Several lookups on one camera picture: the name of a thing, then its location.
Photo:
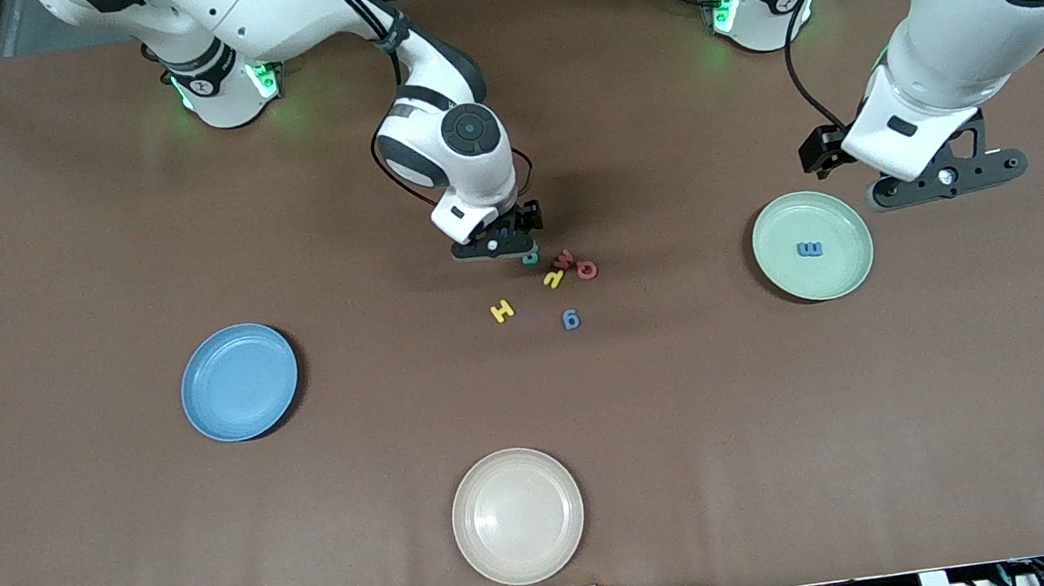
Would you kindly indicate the beige plate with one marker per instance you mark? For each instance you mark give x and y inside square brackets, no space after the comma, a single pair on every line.
[518,515]

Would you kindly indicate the red uppercase letter Q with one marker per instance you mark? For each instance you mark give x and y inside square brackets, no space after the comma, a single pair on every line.
[581,271]

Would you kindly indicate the yellow lowercase foam letter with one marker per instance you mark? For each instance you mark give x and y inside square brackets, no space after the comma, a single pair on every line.
[552,276]

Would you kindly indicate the yellow uppercase letter H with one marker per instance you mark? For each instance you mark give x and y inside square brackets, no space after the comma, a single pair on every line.
[503,312]

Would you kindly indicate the blue plate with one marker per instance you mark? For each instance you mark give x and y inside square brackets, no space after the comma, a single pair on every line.
[239,383]

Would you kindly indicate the teal uppercase letter R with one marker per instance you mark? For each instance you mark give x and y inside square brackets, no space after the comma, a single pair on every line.
[532,258]

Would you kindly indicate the brown table mat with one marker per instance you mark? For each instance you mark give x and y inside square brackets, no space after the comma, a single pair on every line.
[171,228]

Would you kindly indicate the green plate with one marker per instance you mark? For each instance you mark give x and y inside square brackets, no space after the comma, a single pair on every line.
[835,221]

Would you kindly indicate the blue lowercase letter m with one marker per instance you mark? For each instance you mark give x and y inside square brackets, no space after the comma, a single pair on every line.
[810,249]

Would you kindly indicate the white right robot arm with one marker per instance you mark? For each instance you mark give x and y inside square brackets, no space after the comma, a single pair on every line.
[272,3]

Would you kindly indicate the red lowercase foam letter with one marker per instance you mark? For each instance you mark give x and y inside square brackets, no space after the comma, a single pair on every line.
[564,258]

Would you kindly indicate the blue lowercase letter g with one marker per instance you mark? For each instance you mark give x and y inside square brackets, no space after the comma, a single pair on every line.
[565,320]

